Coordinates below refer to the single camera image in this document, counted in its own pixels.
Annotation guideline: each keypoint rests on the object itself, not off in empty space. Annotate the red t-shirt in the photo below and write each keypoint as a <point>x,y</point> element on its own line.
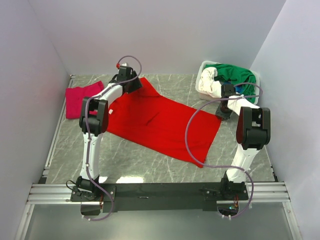
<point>149,119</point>

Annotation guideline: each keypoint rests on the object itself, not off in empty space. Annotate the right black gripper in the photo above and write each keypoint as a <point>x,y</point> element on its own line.
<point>220,114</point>

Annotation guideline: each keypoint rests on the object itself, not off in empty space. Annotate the aluminium frame rail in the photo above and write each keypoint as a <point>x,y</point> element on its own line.
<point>59,194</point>

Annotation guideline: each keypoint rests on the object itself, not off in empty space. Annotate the green t-shirt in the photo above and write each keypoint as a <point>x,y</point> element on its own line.
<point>231,74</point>

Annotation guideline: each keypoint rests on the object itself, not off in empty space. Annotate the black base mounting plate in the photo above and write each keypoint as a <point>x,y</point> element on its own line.
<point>163,196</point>

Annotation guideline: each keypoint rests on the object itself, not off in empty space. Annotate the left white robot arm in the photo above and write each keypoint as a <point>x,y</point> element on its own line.
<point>94,120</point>

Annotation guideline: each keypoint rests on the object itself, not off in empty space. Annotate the white t-shirt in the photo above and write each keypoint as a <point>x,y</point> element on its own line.
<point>208,84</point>

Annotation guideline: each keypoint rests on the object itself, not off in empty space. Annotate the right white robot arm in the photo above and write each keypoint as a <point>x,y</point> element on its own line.
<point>253,132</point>

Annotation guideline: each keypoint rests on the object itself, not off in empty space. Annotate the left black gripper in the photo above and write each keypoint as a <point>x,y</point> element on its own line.
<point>137,85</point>

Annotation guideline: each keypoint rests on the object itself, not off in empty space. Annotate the white plastic laundry basket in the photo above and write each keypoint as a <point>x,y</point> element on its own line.
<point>204,96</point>

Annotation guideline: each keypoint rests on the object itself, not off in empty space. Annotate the folded magenta t-shirt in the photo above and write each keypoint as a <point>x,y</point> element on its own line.
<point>74,98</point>

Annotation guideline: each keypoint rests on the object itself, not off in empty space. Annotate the blue t-shirt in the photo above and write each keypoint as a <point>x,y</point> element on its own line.
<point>240,89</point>

